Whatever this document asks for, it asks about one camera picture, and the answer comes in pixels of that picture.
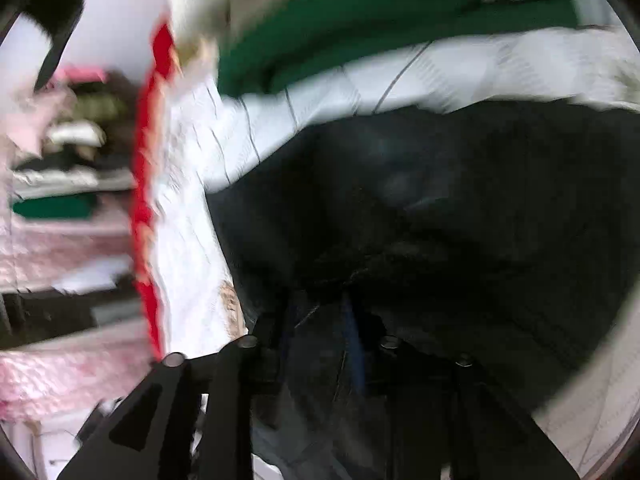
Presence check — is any red floral blanket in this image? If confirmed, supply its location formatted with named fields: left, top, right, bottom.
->
left=130, top=18, right=177, bottom=360

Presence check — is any folded green striped garment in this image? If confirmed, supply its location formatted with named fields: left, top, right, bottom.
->
left=217, top=0, right=579, bottom=98

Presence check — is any black leather jacket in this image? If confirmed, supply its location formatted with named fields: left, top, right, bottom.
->
left=206, top=101, right=639, bottom=479

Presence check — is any white patterned mat cloth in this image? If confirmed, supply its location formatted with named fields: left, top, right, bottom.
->
left=152, top=27, right=639, bottom=479

